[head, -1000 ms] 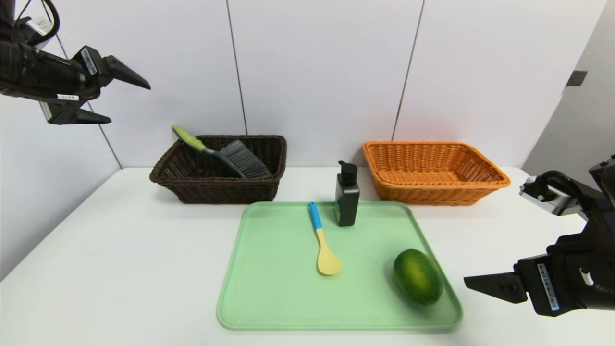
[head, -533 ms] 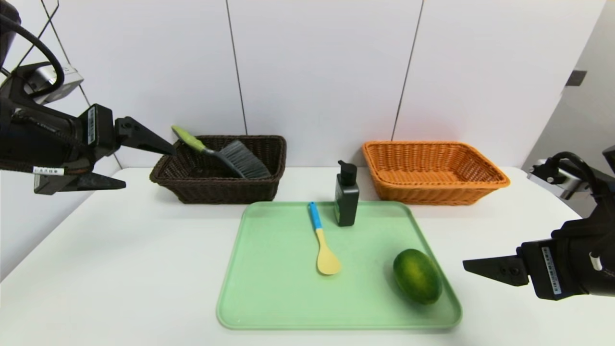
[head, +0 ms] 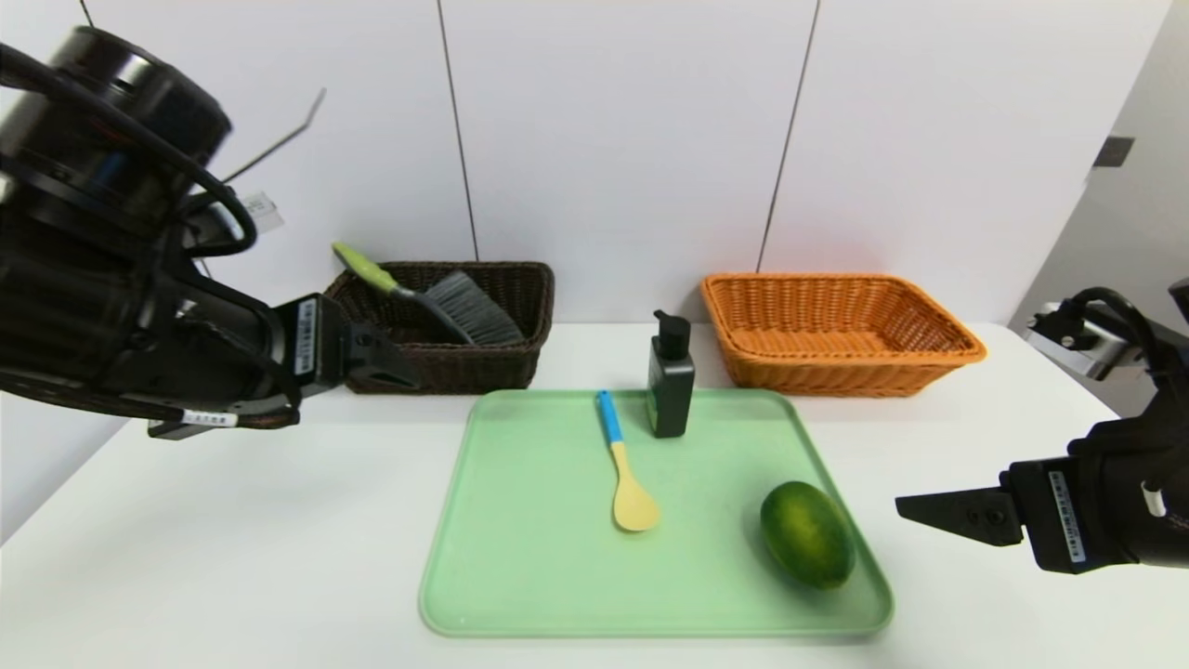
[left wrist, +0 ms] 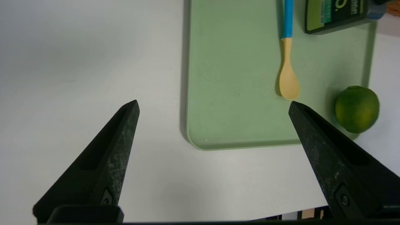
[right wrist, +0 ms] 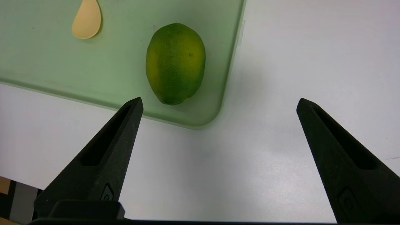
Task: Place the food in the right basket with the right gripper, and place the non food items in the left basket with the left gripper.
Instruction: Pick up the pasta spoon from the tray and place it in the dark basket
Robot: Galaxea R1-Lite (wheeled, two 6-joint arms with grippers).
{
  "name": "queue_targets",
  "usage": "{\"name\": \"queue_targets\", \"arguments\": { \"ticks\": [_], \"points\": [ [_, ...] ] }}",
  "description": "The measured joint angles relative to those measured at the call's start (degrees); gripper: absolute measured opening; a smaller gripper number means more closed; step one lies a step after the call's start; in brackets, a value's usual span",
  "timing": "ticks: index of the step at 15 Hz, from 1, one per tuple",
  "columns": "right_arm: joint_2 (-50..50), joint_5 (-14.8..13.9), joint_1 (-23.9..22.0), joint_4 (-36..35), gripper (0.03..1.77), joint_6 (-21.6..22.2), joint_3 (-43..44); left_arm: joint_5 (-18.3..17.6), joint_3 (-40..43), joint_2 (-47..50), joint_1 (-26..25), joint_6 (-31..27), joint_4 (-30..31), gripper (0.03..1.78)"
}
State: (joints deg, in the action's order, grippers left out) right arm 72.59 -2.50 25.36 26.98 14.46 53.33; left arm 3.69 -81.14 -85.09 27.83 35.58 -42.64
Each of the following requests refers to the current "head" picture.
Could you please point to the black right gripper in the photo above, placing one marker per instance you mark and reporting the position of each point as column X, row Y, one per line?
column 1050, row 514

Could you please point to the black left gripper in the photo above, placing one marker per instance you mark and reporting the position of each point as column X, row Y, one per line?
column 316, row 340

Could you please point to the black pump dispenser bottle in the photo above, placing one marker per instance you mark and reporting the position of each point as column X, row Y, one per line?
column 671, row 390

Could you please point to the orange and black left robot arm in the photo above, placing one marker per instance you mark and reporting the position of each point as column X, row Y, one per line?
column 93, row 316

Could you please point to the dark brown wicker basket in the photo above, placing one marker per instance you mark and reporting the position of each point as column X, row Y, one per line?
column 464, row 367

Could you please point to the orange wicker basket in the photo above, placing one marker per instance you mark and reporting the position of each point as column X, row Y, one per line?
column 836, row 376

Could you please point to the green mango fruit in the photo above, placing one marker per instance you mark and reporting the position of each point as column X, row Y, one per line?
column 808, row 539

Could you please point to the thin black zip tie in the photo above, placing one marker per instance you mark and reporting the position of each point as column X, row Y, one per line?
column 269, row 149

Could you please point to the light green plastic tray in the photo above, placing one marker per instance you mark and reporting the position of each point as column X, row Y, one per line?
column 706, row 557

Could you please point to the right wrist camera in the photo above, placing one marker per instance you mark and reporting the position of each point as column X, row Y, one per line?
column 1082, row 348

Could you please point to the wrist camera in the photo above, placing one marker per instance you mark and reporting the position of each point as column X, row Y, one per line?
column 1082, row 348
column 209, row 228

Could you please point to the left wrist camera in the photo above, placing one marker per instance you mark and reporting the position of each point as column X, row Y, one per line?
column 209, row 228

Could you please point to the dark grey wall bracket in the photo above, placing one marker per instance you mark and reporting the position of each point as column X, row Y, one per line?
column 1115, row 150

